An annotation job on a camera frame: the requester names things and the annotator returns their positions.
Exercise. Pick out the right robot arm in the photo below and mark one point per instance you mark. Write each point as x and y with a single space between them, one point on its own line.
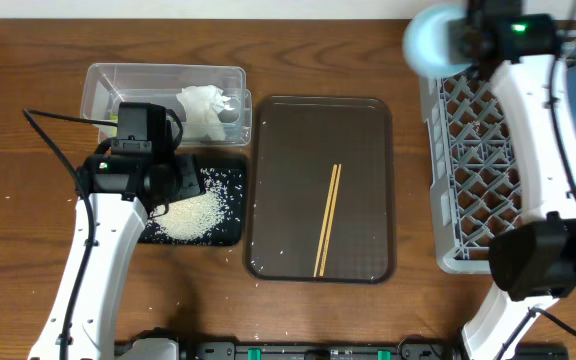
533 265

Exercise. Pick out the clear plastic bin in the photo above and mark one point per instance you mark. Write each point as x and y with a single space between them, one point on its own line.
107 85

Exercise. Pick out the white rice pile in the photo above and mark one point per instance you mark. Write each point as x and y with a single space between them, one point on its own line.
190 215

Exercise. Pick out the black tray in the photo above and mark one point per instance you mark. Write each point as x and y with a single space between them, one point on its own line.
233 230

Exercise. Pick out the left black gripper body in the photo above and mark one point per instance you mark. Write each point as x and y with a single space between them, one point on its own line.
169 172

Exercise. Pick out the grey dishwasher rack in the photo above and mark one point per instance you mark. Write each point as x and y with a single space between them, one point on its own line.
503 152

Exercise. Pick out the wooden chopstick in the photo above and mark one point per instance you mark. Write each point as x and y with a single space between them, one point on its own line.
330 225
324 225

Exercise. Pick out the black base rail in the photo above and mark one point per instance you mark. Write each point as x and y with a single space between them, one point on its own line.
231 351

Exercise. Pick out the brown serving tray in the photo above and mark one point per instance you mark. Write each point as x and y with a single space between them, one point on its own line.
323 191

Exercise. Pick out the light blue bowl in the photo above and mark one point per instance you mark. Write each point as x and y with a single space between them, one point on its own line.
428 46

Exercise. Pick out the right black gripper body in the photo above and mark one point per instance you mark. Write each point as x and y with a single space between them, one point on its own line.
456 41

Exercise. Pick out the white napkin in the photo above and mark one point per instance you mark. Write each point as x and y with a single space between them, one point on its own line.
202 106

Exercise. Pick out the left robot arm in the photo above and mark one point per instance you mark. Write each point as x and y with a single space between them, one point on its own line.
82 321

